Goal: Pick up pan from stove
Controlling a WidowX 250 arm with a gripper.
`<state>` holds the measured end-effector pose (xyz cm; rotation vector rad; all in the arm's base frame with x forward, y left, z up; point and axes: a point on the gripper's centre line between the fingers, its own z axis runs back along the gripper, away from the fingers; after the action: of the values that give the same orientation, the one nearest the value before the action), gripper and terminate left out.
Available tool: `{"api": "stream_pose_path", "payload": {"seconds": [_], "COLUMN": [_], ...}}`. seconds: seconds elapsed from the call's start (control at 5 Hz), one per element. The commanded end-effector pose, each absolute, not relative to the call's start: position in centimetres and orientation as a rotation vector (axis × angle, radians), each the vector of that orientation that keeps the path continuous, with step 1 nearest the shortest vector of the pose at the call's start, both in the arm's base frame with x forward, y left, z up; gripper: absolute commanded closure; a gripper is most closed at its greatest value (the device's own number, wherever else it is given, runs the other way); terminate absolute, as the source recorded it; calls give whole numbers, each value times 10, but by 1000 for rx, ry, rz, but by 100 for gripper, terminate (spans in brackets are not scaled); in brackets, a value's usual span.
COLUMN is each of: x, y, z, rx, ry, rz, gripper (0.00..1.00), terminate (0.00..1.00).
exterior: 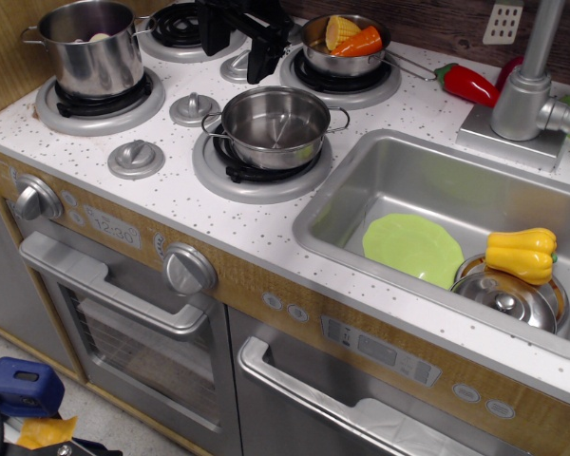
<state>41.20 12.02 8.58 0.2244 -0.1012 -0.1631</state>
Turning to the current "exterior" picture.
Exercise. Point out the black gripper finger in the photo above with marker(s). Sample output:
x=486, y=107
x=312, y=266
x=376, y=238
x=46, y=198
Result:
x=262, y=59
x=214, y=31

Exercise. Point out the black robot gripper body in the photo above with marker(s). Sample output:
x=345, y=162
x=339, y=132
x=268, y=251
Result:
x=265, y=19

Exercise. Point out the back left stove burner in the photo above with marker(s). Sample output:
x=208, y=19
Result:
x=172, y=34

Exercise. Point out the stove burner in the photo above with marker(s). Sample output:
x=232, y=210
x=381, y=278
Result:
x=172, y=34
x=94, y=117
x=210, y=170
x=352, y=93

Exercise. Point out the back right stove burner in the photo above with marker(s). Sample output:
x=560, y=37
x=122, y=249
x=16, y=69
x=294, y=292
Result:
x=352, y=93

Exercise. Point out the front right stove burner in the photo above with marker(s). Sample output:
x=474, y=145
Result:
x=210, y=170

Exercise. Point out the front left stove burner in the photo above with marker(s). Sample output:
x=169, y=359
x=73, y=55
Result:
x=94, y=117

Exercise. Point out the grey stovetop knob back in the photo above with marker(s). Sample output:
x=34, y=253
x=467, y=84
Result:
x=234, y=69

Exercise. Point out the grey stovetop knob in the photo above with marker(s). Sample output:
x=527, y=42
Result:
x=191, y=109
x=234, y=69
x=135, y=160

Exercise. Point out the small steel saucepan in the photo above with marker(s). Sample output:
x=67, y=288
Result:
x=315, y=50

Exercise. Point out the yellow toy corn cob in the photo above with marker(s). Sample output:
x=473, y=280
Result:
x=338, y=30

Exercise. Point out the grey stovetop knob middle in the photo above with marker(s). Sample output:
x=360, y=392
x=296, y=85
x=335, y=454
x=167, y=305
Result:
x=191, y=109

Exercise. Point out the orange toy carrot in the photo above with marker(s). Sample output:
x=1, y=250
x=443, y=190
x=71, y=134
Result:
x=366, y=42

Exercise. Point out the tall steel stock pot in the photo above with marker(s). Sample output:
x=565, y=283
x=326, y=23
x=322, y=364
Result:
x=92, y=47

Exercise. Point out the silver sink basin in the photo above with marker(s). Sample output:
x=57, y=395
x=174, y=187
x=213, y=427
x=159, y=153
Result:
x=390, y=172

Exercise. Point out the grey stovetop knob front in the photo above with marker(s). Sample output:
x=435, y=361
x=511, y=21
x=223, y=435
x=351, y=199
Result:
x=135, y=160

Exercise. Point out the red toy chili pepper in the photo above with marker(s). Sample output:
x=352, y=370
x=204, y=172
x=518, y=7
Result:
x=467, y=84

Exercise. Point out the right oven dial knob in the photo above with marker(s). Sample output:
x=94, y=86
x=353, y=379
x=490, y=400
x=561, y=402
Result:
x=186, y=271

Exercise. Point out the oven dial knob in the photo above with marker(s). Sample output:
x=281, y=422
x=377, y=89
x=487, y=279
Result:
x=36, y=199
x=186, y=271

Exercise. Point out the white slotted spatula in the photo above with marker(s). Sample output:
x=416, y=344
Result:
x=503, y=22

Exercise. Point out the green plastic plate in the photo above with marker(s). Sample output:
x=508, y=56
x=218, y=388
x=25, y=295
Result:
x=416, y=246

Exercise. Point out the red toy pepper behind faucet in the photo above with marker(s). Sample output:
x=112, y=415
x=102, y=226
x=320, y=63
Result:
x=506, y=70

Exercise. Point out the left oven dial knob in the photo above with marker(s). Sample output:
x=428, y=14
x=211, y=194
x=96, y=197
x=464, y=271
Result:
x=36, y=199

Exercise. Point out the silver toy faucet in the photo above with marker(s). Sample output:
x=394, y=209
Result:
x=528, y=125

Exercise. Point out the silver oven door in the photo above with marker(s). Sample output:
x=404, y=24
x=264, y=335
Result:
x=165, y=355

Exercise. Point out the yellow toy bell pepper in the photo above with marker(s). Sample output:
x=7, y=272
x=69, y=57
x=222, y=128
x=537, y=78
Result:
x=528, y=255

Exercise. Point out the silver dishwasher door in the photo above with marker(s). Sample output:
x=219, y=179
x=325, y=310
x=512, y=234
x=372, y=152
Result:
x=294, y=399

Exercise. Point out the steel pot lid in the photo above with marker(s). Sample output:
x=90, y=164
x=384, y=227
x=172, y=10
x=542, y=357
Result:
x=536, y=306

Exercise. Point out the blue clamp tool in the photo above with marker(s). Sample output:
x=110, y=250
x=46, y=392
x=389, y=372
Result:
x=29, y=389

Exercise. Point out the yellow tape piece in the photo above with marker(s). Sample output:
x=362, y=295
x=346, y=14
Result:
x=44, y=432

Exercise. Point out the shallow steel two-handled pan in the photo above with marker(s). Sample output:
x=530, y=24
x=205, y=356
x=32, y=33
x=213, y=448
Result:
x=275, y=127

